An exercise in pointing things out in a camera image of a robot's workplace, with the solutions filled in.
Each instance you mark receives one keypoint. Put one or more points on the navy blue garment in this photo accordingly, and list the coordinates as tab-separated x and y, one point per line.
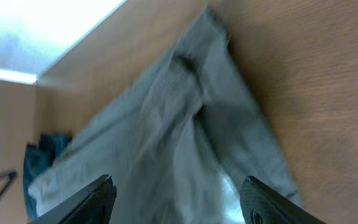
38	158

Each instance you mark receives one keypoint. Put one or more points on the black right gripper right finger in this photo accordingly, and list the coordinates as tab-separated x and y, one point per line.
261	204

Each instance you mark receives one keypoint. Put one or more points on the grey shorts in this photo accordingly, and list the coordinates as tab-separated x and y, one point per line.
171	142

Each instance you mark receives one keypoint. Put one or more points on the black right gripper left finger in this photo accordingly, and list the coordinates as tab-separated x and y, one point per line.
93	204

